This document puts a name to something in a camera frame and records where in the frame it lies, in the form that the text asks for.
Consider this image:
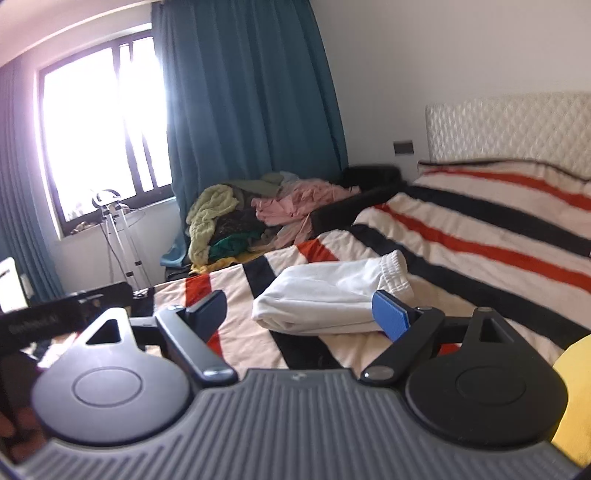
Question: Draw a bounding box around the striped blanket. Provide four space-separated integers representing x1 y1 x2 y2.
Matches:
23 159 591 370

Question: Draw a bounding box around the pink garment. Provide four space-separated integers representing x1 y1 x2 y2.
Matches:
252 179 362 246

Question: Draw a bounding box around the mustard yellow cloth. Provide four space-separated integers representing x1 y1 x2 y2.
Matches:
191 256 242 275

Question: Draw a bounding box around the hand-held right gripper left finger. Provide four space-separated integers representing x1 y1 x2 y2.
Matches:
60 290 239 387

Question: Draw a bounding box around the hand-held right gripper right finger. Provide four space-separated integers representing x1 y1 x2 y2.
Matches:
360 290 523 387

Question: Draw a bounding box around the person's left hand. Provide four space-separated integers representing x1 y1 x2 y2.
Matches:
0 407 27 462

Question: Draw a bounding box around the blue curtain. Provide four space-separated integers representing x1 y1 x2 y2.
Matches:
151 0 350 223
0 60 66 302

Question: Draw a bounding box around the bright yellow garment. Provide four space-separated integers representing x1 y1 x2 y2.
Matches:
551 335 591 468

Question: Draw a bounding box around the white quilted headboard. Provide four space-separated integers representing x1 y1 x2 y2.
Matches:
425 91 591 165

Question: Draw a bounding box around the dark patterned cloth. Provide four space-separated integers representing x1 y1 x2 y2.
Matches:
212 208 279 246

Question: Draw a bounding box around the garment steamer stand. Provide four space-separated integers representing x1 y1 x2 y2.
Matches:
90 188 154 289

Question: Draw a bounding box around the pale yellow knit blanket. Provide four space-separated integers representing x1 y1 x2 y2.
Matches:
186 184 239 265

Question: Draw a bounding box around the wire clothes hanger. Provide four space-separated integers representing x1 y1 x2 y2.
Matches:
116 207 149 228

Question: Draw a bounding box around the window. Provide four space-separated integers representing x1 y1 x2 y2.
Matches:
37 30 179 239

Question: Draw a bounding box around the grey green garment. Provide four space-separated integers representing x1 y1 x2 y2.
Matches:
233 171 297 200

